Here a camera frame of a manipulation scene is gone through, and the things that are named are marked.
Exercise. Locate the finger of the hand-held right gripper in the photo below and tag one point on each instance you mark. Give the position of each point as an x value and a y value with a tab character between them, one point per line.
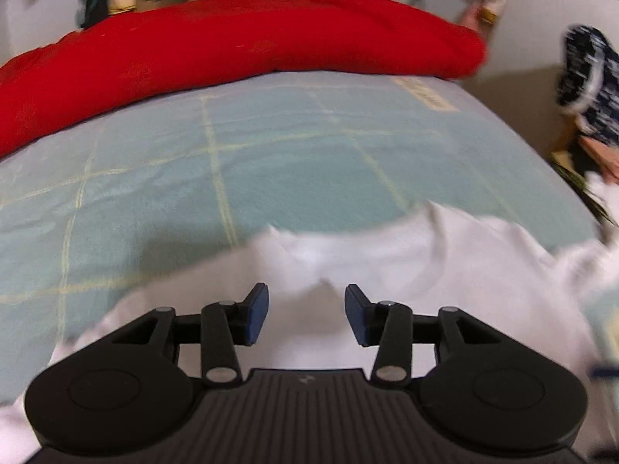
607	372

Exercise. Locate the red quilt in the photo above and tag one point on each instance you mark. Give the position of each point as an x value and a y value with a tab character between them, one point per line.
217	43

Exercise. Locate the navy star-print garment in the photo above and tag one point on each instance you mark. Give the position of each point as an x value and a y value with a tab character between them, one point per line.
587	82

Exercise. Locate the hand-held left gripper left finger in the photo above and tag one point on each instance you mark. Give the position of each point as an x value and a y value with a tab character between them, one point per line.
256	312

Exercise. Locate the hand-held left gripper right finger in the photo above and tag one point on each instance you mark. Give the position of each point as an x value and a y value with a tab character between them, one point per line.
355	314

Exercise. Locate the white printed long-sleeve shirt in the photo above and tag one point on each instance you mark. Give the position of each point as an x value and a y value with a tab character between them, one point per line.
459	261

